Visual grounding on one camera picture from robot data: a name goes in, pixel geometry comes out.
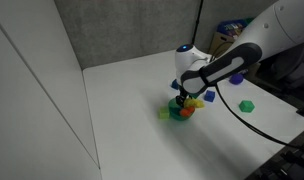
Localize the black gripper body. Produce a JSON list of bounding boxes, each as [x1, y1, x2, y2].
[[178, 84, 190, 100]]

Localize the yellow plastic toy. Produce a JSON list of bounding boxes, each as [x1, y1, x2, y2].
[[183, 97, 206, 109]]

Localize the green bowl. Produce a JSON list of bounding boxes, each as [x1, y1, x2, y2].
[[167, 97, 196, 122]]

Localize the orange plastic toy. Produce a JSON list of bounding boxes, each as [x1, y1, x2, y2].
[[179, 105, 196, 118]]

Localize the colourful toy box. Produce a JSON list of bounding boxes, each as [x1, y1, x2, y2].
[[216, 18, 255, 38]]

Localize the dark blue block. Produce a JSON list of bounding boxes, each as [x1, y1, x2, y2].
[[170, 79, 180, 91]]

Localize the light green block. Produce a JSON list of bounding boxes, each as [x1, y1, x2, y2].
[[158, 106, 171, 120]]

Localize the blue cube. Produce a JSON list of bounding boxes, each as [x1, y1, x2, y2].
[[203, 89, 216, 103]]

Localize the purple ball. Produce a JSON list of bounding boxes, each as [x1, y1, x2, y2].
[[229, 73, 245, 86]]

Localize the cardboard box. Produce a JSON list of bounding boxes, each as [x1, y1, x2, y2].
[[208, 31, 236, 58]]

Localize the green cube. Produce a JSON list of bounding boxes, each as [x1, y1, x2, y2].
[[238, 99, 256, 114]]

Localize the black equipment pile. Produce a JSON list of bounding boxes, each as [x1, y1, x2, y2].
[[246, 129, 304, 180]]

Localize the black hanging cable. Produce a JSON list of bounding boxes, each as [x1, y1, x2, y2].
[[191, 0, 205, 45]]

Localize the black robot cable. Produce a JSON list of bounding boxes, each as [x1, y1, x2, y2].
[[214, 83, 304, 151]]

